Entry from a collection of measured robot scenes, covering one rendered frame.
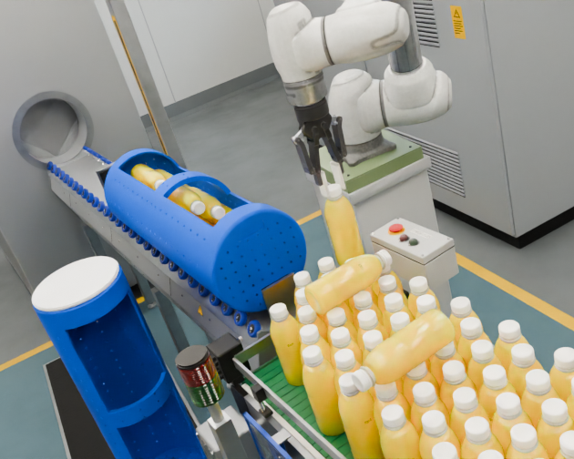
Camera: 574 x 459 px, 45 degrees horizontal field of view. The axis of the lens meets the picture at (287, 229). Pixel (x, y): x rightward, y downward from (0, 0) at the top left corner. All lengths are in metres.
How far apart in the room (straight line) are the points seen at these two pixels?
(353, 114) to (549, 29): 1.37
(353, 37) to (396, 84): 0.76
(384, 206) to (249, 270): 0.69
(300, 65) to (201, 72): 5.72
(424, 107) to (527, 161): 1.30
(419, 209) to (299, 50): 1.07
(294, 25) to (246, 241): 0.58
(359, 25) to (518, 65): 1.90
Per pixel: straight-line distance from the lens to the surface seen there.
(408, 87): 2.19
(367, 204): 2.29
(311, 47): 1.48
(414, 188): 2.38
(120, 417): 2.35
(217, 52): 7.23
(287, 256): 1.85
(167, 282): 2.34
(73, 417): 3.26
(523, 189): 3.51
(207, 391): 1.30
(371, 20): 1.46
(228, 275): 1.78
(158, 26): 7.03
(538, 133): 3.47
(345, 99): 2.25
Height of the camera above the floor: 1.98
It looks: 27 degrees down
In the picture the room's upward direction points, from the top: 17 degrees counter-clockwise
